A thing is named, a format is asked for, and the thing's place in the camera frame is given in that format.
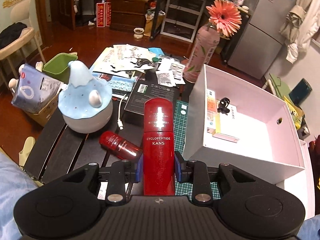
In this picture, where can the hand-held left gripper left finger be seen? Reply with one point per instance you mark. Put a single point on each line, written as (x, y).
(138, 168)

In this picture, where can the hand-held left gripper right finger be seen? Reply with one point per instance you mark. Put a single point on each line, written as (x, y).
(178, 167)

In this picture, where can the tall red cosmetic bottle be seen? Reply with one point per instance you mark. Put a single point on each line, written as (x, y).
(158, 142)

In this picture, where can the short red cosmetic bottle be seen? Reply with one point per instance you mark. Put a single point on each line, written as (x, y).
(117, 143)

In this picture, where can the white storage box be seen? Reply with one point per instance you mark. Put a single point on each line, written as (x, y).
(250, 135)

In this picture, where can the black slatted desktop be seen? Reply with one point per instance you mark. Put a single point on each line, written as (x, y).
(62, 150)

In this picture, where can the green cutting mat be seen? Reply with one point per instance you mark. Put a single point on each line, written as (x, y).
(180, 130)

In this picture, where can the small white medicine box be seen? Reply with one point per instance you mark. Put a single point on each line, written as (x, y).
(211, 126)

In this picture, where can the large white medicine box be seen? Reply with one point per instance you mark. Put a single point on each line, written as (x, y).
(230, 122)

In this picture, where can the orange and white medicine box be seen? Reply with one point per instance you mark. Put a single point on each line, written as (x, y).
(211, 105)

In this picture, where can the black hair clip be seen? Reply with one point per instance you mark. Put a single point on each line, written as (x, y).
(222, 110)

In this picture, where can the black flat box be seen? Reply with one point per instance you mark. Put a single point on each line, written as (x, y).
(150, 92)

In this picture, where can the blue patterned booklet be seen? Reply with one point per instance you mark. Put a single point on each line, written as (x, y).
(120, 82)

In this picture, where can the blue mountain-shaped humidifier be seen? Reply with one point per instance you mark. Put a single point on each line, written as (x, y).
(82, 97)

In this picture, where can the pile of printed cards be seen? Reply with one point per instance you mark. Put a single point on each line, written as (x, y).
(167, 75)

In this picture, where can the cardboard box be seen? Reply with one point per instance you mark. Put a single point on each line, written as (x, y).
(46, 115)

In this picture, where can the ink painting paper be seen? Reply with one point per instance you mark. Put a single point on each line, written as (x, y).
(130, 57)

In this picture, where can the pink flower vase bottle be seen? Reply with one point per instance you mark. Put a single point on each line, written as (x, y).
(200, 55)

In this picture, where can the person's left leg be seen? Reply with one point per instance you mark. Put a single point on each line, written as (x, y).
(12, 192)

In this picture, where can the person's leg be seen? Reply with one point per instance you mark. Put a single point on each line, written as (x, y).
(313, 230)
(12, 192)

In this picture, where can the blue snack bag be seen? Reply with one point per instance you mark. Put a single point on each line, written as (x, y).
(35, 90)

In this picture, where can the small green table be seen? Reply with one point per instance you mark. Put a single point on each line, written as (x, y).
(281, 87)

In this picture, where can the green plastic bin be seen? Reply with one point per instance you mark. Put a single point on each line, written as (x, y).
(56, 66)

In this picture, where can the white ceramic pot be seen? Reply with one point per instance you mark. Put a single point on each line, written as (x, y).
(139, 33)

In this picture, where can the brown paper bag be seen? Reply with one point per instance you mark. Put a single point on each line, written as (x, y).
(150, 27)

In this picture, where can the dark green cylinder device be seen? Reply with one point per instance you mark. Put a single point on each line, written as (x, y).
(301, 91)

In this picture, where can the person's right leg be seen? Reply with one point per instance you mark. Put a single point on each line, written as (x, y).
(313, 230)

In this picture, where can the white drawer cabinet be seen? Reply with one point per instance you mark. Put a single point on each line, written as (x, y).
(182, 17)

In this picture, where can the wooden cabinet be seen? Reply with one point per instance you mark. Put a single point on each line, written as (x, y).
(127, 15)

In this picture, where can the orange gerbera flower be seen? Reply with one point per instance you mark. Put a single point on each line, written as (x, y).
(222, 17)

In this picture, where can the red gift box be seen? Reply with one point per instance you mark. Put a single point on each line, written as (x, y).
(101, 15)

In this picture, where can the grey refrigerator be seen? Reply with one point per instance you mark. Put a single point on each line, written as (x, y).
(262, 30)

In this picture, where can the black cloth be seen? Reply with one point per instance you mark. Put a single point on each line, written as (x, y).
(11, 33)

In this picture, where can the pale hanging clothes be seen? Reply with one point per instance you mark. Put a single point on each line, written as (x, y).
(297, 17)

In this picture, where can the white chair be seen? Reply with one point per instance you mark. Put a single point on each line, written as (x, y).
(21, 12)

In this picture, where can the black metal frame desk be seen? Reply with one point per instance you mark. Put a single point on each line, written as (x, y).
(158, 10)

